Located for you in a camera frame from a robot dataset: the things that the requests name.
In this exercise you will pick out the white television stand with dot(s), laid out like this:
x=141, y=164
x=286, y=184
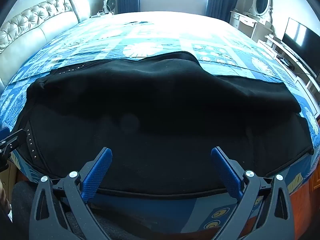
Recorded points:
x=297, y=62

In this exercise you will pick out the white oval mirror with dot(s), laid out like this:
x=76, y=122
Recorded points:
x=261, y=2

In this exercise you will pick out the black flat television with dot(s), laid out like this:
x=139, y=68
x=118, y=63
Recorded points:
x=302, y=37

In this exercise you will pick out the blue patterned bedspread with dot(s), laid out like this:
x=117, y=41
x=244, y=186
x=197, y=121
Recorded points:
x=150, y=37

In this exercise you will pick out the person's left forearm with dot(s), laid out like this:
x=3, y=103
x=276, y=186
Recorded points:
x=3, y=197

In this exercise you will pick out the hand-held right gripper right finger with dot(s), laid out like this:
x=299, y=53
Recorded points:
x=226, y=175

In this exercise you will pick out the white dressing table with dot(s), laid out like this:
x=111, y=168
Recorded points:
x=246, y=25

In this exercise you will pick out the white box fan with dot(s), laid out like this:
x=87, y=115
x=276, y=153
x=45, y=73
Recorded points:
x=108, y=5

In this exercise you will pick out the cream tufted leather headboard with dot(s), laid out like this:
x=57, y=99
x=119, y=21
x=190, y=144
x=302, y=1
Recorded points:
x=37, y=22

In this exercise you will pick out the black pants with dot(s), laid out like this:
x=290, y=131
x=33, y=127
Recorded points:
x=150, y=105

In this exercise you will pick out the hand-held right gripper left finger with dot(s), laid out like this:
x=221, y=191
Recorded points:
x=96, y=175

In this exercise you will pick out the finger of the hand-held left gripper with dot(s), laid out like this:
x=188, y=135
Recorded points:
x=13, y=140

